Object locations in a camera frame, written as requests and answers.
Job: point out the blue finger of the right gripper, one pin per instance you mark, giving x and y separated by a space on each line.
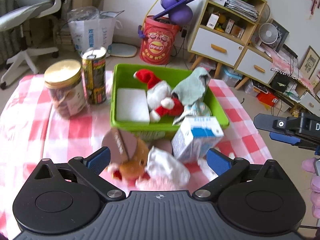
284 138

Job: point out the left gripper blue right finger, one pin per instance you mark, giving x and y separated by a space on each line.
228 171

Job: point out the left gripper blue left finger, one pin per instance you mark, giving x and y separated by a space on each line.
88 170

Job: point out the orange brown plush toy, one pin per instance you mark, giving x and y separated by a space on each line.
129 156

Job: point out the white foam block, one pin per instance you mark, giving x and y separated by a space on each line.
132 105

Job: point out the grey green towel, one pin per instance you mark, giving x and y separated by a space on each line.
192 88

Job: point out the red white santa plush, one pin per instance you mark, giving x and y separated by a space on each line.
160 100

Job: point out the pink gloved hand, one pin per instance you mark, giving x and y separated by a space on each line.
312 166

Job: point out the red box on floor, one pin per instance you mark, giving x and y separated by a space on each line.
268 99

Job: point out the blue white milk carton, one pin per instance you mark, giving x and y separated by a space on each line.
195 137

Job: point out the red white checkered tablecloth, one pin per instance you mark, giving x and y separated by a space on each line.
32 130

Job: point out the green plastic bin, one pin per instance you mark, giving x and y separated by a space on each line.
123 78

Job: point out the clear storage box blue lid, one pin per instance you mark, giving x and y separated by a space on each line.
230 76

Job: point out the gold lid cookie jar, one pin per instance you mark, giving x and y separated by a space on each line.
64 81

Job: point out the framed black white picture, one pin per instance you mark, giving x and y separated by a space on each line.
282 36

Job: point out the white desk fan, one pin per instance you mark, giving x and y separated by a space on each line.
268 33

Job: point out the tall green gold can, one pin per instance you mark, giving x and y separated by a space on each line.
93 65

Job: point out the wooden cabinet with drawers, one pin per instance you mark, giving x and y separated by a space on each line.
223 34

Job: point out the white blue paper bag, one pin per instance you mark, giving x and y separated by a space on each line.
92 28

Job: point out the red chip-print bucket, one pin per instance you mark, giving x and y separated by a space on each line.
158 38

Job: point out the purple bounce ball toy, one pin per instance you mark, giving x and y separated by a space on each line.
178 11

